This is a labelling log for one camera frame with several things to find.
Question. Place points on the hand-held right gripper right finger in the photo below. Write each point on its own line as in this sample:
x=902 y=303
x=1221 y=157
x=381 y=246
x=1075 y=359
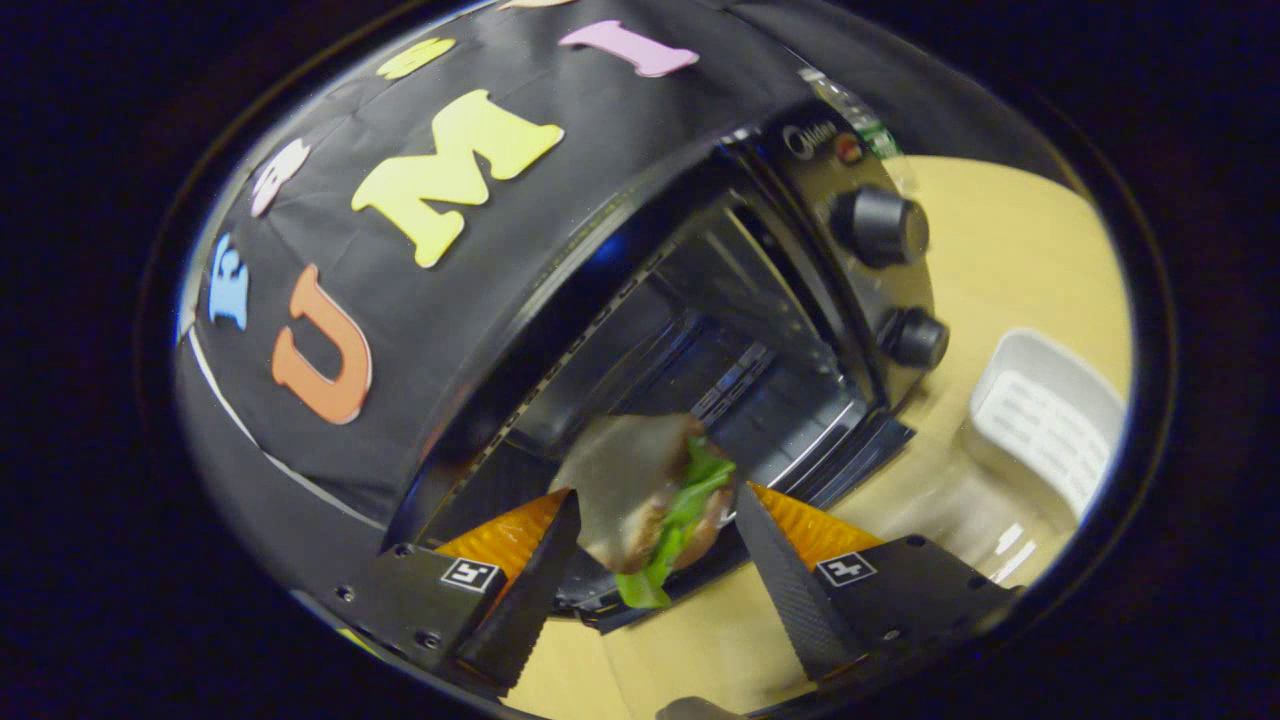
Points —
x=790 y=600

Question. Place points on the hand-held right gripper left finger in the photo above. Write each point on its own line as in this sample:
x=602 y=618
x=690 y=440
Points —
x=525 y=600

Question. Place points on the burger with lettuce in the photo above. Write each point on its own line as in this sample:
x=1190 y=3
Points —
x=630 y=480

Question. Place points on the black electric oven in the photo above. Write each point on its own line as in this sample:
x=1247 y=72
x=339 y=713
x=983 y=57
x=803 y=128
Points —
x=860 y=290

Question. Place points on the white plastic basket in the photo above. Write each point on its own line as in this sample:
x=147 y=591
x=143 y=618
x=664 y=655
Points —
x=1050 y=420

